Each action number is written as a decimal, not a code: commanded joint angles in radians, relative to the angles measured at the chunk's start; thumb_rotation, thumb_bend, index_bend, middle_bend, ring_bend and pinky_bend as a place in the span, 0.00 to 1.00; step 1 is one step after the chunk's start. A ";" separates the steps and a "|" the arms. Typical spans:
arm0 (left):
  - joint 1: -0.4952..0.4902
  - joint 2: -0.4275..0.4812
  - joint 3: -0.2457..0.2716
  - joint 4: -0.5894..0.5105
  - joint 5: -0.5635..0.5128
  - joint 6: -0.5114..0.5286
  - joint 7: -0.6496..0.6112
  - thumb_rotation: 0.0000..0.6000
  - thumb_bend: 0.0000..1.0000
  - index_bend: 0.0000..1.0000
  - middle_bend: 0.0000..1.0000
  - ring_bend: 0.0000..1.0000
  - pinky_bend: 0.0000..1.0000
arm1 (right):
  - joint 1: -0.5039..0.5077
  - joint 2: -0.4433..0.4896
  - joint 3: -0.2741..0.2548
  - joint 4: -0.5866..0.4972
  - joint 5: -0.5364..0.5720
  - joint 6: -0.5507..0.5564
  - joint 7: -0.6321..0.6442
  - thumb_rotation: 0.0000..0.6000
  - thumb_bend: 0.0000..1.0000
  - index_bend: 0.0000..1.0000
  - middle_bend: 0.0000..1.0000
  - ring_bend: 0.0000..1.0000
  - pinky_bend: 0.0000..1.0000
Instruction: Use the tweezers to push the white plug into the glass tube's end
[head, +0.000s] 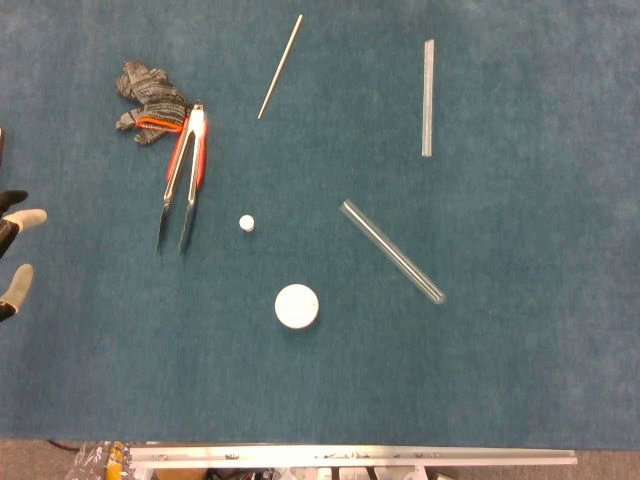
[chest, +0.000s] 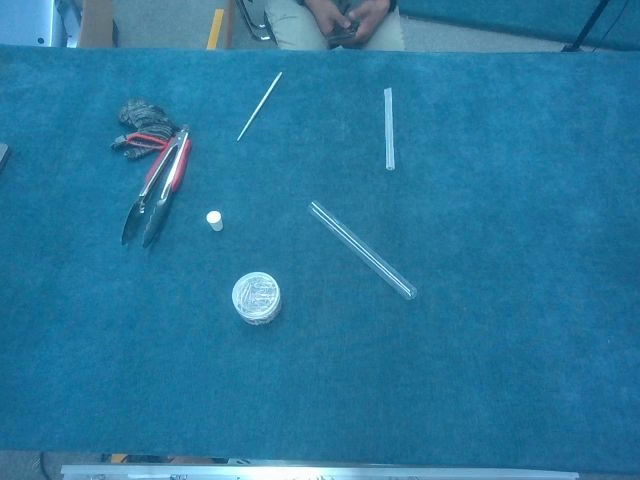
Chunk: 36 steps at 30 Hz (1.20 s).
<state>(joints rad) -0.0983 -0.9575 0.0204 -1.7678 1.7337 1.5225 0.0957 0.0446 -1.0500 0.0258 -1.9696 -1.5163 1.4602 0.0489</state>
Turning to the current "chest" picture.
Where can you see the wide clear glass test tube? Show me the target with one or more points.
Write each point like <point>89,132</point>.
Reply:
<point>362,250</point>

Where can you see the small white cap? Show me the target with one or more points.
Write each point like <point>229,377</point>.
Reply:
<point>214,220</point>

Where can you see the clear glass rod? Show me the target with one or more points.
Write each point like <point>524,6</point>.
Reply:
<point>389,130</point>

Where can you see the white round lid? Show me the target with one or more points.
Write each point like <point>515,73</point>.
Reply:
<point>256,297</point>

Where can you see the blue carpet table cover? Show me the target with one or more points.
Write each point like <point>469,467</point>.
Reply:
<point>320,375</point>

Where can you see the thin pale stirring rod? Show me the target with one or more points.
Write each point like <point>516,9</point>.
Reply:
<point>259,106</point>

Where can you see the black phone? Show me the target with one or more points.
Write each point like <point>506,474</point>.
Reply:
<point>342,34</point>

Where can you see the seated person in beige trousers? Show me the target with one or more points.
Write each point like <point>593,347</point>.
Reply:
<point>290,25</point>

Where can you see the grey knit work glove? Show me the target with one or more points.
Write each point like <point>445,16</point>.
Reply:
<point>140,115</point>

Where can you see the chrome chair leg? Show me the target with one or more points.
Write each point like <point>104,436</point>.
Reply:
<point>252,20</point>

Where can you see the brown cardboard box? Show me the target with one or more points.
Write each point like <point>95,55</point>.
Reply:
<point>95,25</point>

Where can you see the black tripod leg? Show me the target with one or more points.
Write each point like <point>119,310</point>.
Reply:
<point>585,30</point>

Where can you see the silver metal cabinet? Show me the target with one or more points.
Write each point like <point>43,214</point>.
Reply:
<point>30,20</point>

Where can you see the aluminium frame rail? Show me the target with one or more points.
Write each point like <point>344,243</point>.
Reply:
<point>320,472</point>

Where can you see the yellow striped post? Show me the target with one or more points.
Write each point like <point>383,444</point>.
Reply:
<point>215,30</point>

